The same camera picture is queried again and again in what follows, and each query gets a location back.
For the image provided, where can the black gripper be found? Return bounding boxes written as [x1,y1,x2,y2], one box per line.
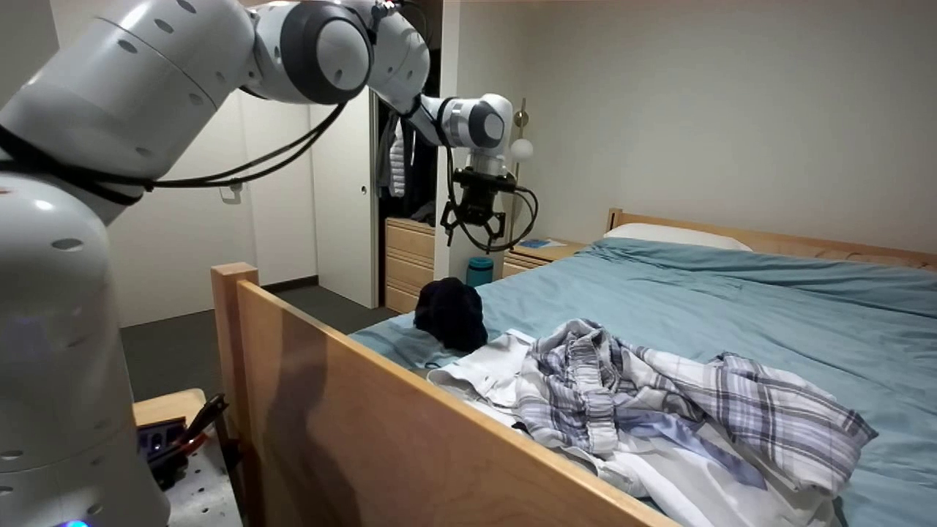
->
[454,181,515,251]

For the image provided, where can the navy blue cloth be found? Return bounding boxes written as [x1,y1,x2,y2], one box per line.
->
[411,274,489,358]

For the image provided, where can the checked plaid shirt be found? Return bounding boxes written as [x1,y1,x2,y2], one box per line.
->
[514,315,881,494]

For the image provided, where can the clothes hanging in closet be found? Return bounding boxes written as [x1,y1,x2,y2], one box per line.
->
[377,101,443,224]

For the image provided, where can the teal bottle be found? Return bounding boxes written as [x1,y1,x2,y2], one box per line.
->
[462,255,498,292]

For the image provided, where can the wooden nightstand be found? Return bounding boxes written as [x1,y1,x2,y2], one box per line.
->
[500,238,593,282]

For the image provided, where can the wooden drawer dresser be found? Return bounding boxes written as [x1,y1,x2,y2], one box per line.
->
[382,213,440,315]

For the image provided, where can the floor lamp with round bulb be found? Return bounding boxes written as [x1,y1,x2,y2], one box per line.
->
[508,97,540,246]

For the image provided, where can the white closet door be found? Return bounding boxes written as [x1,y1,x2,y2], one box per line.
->
[307,87,383,314]

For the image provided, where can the white pillow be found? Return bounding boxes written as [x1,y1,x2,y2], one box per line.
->
[601,220,755,255]

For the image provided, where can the white room door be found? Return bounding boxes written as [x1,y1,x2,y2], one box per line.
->
[104,85,322,331]

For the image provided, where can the wooden bed footboard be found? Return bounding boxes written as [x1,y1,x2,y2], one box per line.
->
[208,258,683,527]

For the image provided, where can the wooden bed headboard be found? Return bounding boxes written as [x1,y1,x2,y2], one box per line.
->
[607,207,937,273]

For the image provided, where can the small wooden box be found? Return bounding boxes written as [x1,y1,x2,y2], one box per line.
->
[129,385,212,432]

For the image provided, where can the black and orange tools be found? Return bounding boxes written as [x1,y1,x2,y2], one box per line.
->
[145,393,234,491]

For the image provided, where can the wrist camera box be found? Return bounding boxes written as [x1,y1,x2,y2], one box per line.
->
[449,166,518,189]

